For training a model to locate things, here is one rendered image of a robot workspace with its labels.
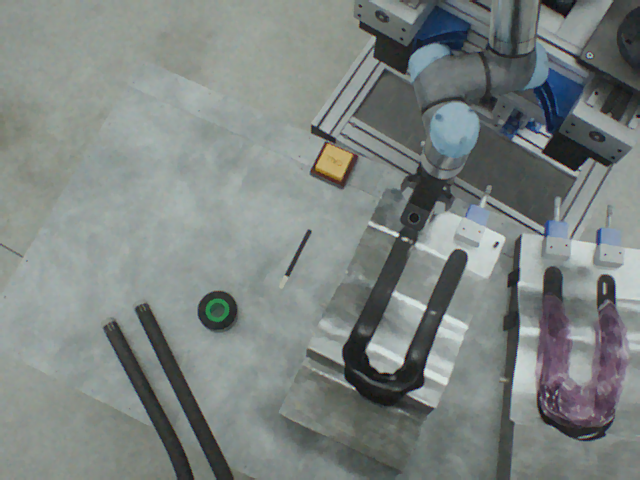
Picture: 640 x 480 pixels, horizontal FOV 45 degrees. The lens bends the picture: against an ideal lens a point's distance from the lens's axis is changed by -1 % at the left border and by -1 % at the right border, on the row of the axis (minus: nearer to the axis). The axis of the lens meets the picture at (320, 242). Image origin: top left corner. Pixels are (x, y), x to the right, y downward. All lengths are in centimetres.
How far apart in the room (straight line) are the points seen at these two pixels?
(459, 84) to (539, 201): 112
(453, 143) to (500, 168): 116
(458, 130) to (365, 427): 60
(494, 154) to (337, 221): 87
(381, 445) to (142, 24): 181
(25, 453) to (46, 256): 94
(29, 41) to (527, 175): 172
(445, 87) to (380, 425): 64
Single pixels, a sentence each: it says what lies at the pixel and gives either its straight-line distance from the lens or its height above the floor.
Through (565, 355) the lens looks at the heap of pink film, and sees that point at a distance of 154.
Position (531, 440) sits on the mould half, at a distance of 150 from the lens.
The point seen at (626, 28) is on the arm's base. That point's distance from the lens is 162.
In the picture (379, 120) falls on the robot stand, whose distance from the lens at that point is 238.
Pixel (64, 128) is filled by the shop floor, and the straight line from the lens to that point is 271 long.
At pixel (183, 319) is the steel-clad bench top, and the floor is 80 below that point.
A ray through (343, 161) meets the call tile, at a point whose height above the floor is 84.
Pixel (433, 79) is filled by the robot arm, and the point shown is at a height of 124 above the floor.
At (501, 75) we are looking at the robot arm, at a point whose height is 123.
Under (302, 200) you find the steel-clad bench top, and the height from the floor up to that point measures 80.
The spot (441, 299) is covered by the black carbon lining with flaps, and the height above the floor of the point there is 88.
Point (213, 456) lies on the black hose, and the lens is 146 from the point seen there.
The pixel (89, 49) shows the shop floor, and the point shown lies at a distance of 283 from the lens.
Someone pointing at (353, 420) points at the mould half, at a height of 86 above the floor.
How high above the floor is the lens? 236
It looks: 74 degrees down
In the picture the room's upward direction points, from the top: 2 degrees clockwise
